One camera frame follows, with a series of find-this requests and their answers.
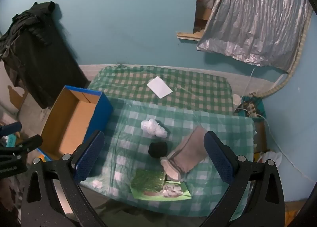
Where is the black cabinet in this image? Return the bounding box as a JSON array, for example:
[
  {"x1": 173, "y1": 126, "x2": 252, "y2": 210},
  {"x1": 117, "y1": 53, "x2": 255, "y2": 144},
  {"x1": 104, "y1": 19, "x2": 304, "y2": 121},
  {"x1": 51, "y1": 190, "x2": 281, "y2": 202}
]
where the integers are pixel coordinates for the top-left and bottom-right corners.
[{"x1": 13, "y1": 18, "x2": 88, "y2": 109}]

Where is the blue cardboard box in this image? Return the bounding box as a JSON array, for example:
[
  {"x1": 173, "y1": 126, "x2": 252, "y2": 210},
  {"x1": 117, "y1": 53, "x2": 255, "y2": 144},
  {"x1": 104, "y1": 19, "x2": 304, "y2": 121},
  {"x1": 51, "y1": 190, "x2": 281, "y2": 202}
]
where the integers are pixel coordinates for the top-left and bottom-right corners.
[{"x1": 40, "y1": 85, "x2": 114, "y2": 168}]

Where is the silver foil bag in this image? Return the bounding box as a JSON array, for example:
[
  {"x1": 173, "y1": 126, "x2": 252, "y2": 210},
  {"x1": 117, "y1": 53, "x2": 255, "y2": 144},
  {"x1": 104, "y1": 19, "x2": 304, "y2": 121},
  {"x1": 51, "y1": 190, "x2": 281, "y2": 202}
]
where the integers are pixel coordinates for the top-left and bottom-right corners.
[{"x1": 197, "y1": 0, "x2": 310, "y2": 73}]

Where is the green checked tablecloth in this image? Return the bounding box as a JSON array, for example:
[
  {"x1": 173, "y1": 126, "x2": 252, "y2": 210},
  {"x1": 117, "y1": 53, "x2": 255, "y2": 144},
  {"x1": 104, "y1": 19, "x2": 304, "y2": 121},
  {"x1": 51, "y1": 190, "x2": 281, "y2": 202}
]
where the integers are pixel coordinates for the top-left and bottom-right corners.
[{"x1": 88, "y1": 65, "x2": 234, "y2": 116}]

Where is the white power strip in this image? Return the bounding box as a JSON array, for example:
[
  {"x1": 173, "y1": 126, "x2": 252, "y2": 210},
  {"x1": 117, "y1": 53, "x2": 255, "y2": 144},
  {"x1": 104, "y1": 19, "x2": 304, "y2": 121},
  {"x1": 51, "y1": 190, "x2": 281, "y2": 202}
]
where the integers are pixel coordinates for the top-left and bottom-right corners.
[{"x1": 244, "y1": 102, "x2": 261, "y2": 119}]

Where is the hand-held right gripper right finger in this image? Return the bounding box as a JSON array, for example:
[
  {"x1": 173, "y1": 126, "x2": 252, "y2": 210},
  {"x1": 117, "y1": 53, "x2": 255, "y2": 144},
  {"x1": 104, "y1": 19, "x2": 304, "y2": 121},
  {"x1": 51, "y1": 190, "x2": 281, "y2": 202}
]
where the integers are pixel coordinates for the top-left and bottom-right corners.
[{"x1": 198, "y1": 131, "x2": 285, "y2": 227}]

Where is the grey sock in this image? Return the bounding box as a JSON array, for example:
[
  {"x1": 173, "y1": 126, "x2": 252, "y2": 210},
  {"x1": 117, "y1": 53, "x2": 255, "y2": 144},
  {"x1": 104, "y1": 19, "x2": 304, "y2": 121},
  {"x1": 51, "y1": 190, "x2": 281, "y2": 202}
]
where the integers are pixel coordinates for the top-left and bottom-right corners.
[{"x1": 160, "y1": 125, "x2": 211, "y2": 182}]

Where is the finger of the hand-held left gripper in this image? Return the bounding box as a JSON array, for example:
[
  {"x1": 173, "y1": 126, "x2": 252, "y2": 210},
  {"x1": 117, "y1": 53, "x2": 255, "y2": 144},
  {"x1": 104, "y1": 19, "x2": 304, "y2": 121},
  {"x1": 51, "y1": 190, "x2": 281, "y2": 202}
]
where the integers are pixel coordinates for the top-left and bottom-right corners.
[
  {"x1": 0, "y1": 134, "x2": 43, "y2": 158},
  {"x1": 0, "y1": 121, "x2": 23, "y2": 139}
]

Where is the white cloth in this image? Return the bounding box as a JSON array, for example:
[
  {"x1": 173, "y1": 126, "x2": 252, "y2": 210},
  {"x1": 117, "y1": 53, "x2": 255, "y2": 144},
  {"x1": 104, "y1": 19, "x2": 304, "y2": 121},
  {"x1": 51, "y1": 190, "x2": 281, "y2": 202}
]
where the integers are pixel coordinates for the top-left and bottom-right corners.
[
  {"x1": 154, "y1": 127, "x2": 169, "y2": 139},
  {"x1": 141, "y1": 119, "x2": 159, "y2": 135}
]

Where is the teal checked plastic sheet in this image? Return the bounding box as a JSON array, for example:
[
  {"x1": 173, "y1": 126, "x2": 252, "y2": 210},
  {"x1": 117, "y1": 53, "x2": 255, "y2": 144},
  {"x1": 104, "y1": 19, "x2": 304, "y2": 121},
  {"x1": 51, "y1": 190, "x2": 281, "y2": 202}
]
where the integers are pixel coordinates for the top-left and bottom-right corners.
[{"x1": 79, "y1": 97, "x2": 256, "y2": 217}]

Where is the black sock ball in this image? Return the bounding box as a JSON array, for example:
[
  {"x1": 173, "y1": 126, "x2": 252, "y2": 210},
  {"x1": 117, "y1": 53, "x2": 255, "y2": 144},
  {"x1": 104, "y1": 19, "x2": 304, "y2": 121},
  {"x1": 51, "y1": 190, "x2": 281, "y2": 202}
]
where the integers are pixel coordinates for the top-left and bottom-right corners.
[{"x1": 148, "y1": 142, "x2": 168, "y2": 159}]

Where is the black clothes pile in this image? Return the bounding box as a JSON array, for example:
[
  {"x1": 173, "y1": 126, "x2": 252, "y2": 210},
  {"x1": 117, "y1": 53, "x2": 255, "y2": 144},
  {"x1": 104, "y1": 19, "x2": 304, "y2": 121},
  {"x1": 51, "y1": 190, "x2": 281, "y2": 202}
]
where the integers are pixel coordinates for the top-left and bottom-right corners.
[{"x1": 0, "y1": 1, "x2": 56, "y2": 60}]

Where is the beige patterned strip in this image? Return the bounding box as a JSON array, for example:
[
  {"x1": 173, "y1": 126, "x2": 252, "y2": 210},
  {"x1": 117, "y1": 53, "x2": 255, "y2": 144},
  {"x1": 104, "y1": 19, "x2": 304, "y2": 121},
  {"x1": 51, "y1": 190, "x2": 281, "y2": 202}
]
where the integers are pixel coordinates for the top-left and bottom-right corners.
[{"x1": 258, "y1": 10, "x2": 313, "y2": 99}]

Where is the white plastic bag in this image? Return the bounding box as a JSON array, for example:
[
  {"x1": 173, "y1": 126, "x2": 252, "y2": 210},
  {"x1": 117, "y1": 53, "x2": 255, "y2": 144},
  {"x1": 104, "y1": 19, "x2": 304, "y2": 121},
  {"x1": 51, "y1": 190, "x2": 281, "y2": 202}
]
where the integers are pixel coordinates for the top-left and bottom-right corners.
[{"x1": 198, "y1": 0, "x2": 215, "y2": 10}]

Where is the light green snack packet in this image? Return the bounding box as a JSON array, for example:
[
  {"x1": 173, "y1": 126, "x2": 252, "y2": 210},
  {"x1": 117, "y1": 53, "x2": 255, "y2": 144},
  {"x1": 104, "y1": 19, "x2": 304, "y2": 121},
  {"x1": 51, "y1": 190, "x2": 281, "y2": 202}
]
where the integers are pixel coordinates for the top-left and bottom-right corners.
[{"x1": 130, "y1": 180, "x2": 193, "y2": 202}]

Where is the white paper sheet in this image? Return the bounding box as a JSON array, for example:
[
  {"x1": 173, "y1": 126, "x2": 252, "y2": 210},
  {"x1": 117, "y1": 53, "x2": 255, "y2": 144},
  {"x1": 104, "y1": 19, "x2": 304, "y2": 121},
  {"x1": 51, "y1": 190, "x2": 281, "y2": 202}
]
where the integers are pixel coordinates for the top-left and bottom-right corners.
[{"x1": 147, "y1": 76, "x2": 173, "y2": 99}]

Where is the long white cable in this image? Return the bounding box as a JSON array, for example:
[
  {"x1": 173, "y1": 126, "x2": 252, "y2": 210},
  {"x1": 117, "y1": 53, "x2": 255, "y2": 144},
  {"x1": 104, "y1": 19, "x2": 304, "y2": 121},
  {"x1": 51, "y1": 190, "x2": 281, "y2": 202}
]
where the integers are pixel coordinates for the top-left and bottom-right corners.
[{"x1": 263, "y1": 117, "x2": 314, "y2": 183}]

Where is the green bubble wrap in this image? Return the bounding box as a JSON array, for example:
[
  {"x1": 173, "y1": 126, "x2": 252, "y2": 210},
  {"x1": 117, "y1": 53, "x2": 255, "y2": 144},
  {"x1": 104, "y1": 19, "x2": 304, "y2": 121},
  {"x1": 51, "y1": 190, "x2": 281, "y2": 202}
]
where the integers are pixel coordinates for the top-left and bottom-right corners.
[{"x1": 131, "y1": 169, "x2": 166, "y2": 192}]

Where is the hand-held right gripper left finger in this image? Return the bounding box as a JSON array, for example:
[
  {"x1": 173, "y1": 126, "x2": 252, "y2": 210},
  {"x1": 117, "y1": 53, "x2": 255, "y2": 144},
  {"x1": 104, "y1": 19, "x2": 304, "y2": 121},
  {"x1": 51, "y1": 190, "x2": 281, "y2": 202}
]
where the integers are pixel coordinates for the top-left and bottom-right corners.
[{"x1": 21, "y1": 130, "x2": 106, "y2": 227}]

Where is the crumpled white bag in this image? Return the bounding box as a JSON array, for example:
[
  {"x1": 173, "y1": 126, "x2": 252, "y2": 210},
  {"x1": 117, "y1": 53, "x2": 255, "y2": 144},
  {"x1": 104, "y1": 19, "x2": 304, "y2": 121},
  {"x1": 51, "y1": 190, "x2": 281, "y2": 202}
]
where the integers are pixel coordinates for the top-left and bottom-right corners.
[{"x1": 260, "y1": 151, "x2": 283, "y2": 168}]

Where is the wooden window ledge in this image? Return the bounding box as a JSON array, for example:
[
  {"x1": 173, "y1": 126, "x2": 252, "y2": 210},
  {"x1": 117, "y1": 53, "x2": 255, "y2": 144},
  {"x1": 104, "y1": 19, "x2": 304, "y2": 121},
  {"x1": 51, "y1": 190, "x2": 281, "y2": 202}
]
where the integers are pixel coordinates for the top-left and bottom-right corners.
[{"x1": 176, "y1": 31, "x2": 206, "y2": 42}]

